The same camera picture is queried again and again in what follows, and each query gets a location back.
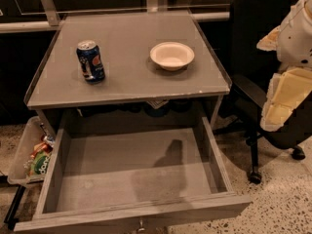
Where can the green snack bag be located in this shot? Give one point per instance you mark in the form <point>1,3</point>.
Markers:
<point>40,163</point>

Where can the orange snack packet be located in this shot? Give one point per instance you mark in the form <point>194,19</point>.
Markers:
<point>40,147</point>

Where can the grey cabinet with glass top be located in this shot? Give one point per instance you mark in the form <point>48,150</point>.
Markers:
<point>130,75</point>

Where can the open grey top drawer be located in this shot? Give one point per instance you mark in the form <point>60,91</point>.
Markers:
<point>114,183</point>

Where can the metal rail with brackets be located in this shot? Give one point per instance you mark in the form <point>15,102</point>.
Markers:
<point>44,15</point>

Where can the blue pepsi can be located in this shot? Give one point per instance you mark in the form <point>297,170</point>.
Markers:
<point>89,58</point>

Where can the black office chair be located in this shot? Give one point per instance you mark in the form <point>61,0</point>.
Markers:
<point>250,70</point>

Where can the clear plastic storage bin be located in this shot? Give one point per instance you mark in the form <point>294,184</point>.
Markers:
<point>33,134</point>

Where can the white paper bowl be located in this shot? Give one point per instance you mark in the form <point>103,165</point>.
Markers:
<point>172,56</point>

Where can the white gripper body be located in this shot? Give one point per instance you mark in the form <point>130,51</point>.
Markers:
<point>296,38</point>

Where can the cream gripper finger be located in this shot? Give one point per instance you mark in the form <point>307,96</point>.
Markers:
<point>269,42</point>
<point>285,93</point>

